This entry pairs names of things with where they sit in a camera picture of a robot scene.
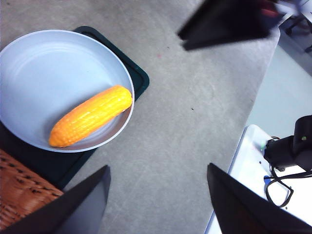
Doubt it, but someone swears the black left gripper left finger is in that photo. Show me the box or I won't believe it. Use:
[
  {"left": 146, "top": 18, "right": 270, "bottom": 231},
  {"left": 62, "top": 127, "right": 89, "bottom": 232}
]
[{"left": 0, "top": 165, "right": 112, "bottom": 234}]

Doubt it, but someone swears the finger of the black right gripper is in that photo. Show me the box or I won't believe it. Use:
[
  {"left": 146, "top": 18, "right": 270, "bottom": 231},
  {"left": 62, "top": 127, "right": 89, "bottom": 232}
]
[{"left": 177, "top": 0, "right": 270, "bottom": 51}]

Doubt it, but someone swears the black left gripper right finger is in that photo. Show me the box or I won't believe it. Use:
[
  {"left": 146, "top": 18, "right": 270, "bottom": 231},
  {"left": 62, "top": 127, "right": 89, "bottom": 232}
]
[{"left": 207, "top": 163, "right": 312, "bottom": 234}]

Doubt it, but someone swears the yellow corn cob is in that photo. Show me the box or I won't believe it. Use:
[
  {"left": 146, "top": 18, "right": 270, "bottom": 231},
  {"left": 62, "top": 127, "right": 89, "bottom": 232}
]
[{"left": 48, "top": 85, "right": 134, "bottom": 148}]

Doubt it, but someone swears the blue round plate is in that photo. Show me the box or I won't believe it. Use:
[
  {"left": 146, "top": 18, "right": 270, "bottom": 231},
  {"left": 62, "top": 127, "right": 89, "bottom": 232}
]
[{"left": 0, "top": 29, "right": 136, "bottom": 154}]

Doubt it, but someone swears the brown wicker basket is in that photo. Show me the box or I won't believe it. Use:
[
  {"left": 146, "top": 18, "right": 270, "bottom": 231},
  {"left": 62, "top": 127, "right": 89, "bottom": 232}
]
[{"left": 0, "top": 149, "right": 64, "bottom": 231}]

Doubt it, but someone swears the black office chair base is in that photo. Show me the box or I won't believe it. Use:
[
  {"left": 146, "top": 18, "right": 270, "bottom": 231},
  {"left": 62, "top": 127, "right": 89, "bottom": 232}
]
[{"left": 285, "top": 14, "right": 312, "bottom": 53}]

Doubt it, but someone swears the black device with green light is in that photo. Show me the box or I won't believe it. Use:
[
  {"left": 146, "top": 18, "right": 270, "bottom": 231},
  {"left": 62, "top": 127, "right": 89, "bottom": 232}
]
[{"left": 263, "top": 115, "right": 312, "bottom": 172}]

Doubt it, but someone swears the black rectangular tray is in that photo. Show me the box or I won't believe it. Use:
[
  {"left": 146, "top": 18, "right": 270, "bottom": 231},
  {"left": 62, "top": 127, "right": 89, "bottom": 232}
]
[{"left": 0, "top": 25, "right": 150, "bottom": 191}]

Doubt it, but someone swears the black looped cable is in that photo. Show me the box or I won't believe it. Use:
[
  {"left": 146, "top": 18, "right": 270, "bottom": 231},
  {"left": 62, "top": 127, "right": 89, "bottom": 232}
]
[{"left": 264, "top": 168, "right": 312, "bottom": 208}]

